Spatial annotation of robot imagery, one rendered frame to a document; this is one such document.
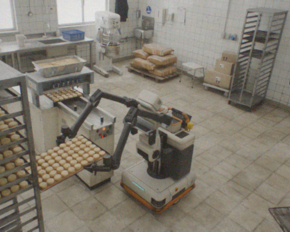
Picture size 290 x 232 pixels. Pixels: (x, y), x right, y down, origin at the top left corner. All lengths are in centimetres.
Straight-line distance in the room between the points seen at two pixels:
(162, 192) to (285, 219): 139
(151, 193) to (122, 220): 41
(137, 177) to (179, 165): 50
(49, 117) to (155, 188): 149
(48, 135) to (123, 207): 125
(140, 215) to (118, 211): 24
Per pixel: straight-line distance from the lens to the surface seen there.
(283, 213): 382
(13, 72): 181
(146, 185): 329
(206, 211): 353
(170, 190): 328
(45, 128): 373
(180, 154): 316
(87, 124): 314
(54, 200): 359
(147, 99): 277
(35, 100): 369
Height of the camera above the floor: 239
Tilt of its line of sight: 26 degrees down
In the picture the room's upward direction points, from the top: 4 degrees clockwise
